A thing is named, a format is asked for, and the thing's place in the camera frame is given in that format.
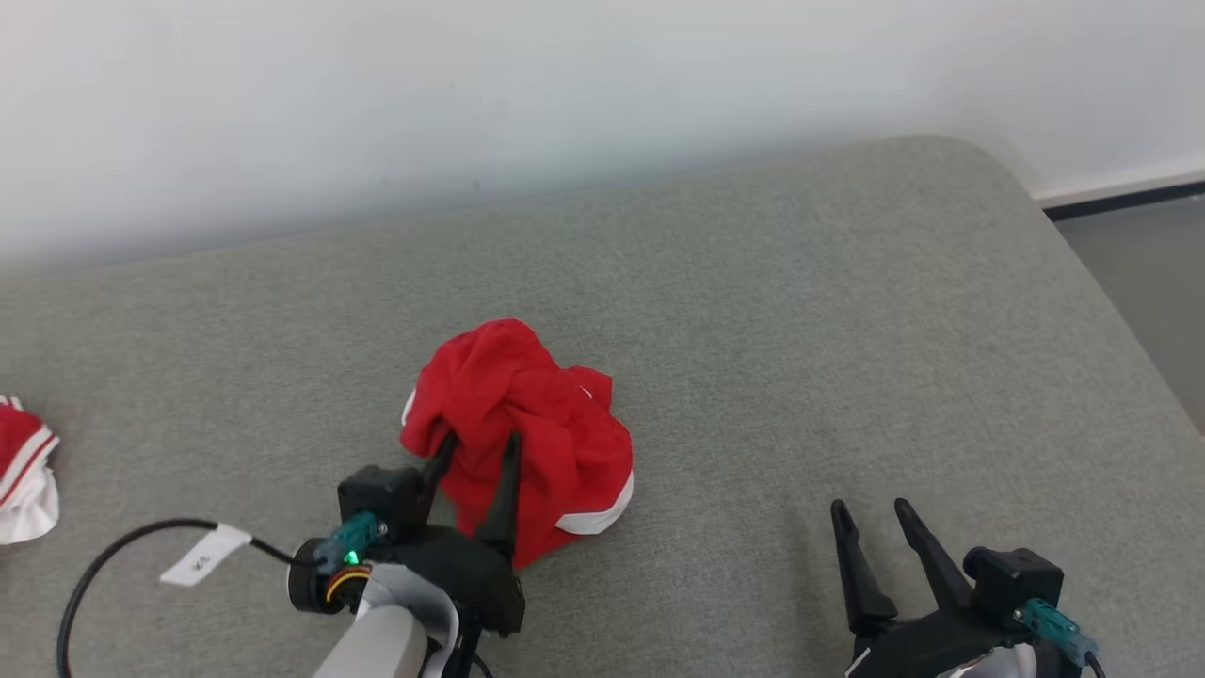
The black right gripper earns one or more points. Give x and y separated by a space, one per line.
923 650

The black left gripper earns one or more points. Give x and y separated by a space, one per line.
471 574

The red shorts with white trim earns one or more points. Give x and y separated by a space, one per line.
555 433

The red white basketball jersey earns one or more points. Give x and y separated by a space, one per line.
21 471

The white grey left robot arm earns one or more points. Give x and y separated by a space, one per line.
377 645

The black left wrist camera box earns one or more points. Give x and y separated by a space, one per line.
381 499

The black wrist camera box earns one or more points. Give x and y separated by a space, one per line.
1012 574
381 499

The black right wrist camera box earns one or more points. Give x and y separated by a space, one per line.
1012 574

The teal left camera connector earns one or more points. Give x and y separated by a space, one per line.
346 541

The teal camera connector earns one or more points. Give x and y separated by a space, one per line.
1054 626
346 541

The teal right camera connector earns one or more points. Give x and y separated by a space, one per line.
1054 626

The wall baseboard strip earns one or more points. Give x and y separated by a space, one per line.
1120 193

